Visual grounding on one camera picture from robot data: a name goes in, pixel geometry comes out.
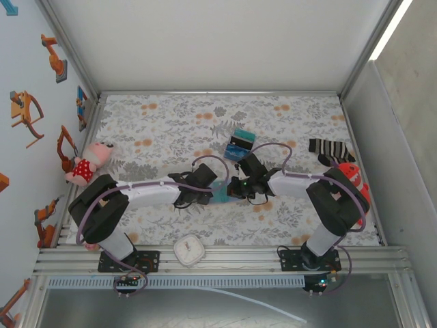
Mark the teal blue small box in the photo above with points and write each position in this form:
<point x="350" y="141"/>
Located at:
<point x="233" y="153"/>

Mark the black credit card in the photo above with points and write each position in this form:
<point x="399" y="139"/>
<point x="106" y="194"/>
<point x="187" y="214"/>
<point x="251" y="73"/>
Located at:
<point x="239" y="141"/>

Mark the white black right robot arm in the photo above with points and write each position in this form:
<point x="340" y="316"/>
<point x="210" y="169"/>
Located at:
<point x="293" y="184"/>

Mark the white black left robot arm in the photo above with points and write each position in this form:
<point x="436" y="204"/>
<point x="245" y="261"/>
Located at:
<point x="150" y="194"/>

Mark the floral patterned table mat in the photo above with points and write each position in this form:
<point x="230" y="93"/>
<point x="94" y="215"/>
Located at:
<point x="218" y="225"/>

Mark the white square timer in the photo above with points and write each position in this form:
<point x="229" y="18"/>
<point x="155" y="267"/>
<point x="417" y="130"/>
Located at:
<point x="189" y="251"/>

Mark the black white striped sock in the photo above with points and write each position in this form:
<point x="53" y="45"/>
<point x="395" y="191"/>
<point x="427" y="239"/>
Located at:
<point x="327" y="147"/>

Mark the red plush monster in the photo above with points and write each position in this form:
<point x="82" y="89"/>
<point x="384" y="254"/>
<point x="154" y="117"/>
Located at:
<point x="353" y="172"/>

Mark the pink plush doll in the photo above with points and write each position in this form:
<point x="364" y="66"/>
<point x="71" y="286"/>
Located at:
<point x="83" y="169"/>

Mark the small right circuit board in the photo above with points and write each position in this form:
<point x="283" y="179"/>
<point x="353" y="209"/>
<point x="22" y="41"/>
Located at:
<point x="322" y="283"/>

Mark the small circuit board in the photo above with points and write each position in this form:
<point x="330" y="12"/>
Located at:
<point x="322" y="283"/>
<point x="127" y="282"/>

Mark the small left circuit board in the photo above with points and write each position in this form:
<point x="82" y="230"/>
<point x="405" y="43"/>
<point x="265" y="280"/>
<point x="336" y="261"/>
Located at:
<point x="127" y="282"/>

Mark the small pink soft toy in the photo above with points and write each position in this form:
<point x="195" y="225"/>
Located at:
<point x="90" y="246"/>

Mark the blue orange robot sticker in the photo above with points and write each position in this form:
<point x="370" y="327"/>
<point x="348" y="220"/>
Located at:
<point x="82" y="106"/>

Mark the orange grey robot sticker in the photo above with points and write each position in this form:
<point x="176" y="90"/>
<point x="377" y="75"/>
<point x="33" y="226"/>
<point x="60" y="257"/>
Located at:
<point x="18" y="109"/>

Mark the bright light strip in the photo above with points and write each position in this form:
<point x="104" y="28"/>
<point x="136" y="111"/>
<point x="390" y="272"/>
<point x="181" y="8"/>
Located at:
<point x="392" y="27"/>

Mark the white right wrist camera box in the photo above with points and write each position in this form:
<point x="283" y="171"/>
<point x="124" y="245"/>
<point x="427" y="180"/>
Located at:
<point x="241" y="172"/>

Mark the aluminium front rail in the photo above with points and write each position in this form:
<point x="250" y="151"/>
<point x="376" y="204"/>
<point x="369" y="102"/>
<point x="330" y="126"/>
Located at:
<point x="239" y="259"/>

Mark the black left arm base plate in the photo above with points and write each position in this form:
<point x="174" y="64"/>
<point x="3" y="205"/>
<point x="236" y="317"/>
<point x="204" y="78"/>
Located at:
<point x="155" y="254"/>

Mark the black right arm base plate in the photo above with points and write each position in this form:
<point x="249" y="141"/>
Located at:
<point x="288" y="261"/>

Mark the aluminium rear rail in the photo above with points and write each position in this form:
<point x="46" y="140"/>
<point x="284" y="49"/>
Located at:
<point x="218" y="92"/>

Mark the aluminium frame post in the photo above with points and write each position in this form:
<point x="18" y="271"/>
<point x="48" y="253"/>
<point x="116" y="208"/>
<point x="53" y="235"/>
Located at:
<point x="67" y="44"/>
<point x="371" y="44"/>

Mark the orange wall sticker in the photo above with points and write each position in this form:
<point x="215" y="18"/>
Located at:
<point x="3" y="182"/>

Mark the blue wall sticker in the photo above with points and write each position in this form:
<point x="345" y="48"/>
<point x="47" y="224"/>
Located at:
<point x="12" y="8"/>

